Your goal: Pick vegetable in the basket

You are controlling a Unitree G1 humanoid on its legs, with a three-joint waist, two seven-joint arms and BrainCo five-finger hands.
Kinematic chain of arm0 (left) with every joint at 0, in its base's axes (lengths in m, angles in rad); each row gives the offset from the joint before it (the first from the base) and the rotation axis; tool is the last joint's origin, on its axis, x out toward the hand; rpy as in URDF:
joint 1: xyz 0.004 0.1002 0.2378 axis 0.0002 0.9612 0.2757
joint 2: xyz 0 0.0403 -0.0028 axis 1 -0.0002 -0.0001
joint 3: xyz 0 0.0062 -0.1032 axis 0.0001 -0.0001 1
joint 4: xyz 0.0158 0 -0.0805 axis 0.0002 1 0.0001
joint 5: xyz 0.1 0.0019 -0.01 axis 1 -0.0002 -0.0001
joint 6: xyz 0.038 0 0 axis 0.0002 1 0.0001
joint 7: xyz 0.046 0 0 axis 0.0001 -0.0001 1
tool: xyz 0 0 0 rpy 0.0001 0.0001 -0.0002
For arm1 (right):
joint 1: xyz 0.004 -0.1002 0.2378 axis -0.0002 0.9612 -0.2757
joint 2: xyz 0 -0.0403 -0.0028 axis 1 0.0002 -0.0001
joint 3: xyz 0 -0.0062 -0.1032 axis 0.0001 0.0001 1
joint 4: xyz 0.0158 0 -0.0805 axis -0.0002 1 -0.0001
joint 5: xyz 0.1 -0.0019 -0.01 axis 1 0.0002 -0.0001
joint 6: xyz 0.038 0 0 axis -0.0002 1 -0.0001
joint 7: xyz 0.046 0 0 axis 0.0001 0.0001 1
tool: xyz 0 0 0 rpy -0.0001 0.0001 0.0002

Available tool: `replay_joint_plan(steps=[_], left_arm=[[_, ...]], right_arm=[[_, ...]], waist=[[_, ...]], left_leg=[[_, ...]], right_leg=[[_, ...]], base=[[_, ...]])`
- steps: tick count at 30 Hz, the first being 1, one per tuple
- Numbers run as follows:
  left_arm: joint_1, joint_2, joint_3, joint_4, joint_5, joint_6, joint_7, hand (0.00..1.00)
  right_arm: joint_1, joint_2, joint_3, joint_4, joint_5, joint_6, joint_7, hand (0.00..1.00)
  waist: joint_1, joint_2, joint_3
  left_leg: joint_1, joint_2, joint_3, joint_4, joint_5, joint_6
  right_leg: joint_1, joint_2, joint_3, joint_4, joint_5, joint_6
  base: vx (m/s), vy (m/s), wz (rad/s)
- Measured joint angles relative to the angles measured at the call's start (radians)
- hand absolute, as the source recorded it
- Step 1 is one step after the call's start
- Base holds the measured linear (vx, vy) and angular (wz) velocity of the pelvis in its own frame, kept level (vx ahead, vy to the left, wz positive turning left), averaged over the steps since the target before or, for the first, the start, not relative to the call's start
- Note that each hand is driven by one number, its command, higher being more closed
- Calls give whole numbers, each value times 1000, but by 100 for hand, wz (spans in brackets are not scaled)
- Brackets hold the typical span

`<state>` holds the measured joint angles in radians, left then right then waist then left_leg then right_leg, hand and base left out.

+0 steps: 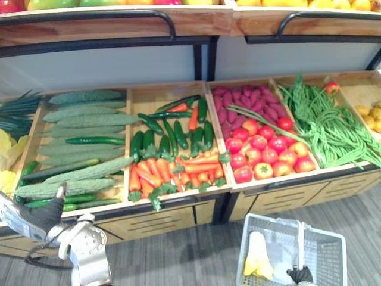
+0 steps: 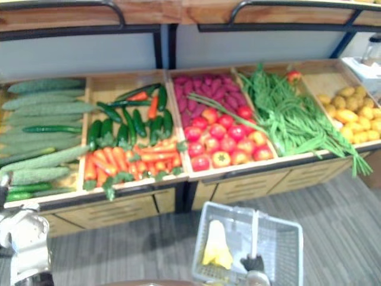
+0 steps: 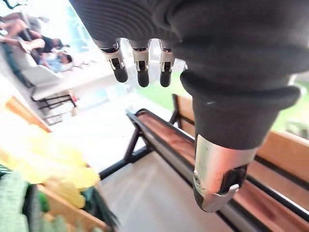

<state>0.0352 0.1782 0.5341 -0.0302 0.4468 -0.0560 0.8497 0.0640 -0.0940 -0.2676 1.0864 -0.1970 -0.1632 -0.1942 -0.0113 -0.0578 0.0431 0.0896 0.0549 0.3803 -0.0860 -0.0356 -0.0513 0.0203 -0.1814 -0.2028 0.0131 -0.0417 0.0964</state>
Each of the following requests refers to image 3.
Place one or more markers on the left robot hand black cloth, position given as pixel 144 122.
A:
pixel 217 36

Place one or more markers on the wooden vegetable crate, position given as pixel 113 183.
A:
pixel 29 113
pixel 65 215

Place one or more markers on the dark green leafy vegetable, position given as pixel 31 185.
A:
pixel 99 207

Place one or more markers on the light green leafy vegetable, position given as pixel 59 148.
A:
pixel 12 200

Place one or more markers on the white table with black legs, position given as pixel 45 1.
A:
pixel 72 84

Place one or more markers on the person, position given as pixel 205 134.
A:
pixel 56 62
pixel 38 41

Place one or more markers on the white chair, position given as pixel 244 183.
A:
pixel 31 72

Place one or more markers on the yellow napa cabbage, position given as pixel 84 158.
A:
pixel 70 191
pixel 36 154

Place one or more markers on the wooden bench with black frame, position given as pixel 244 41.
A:
pixel 169 137

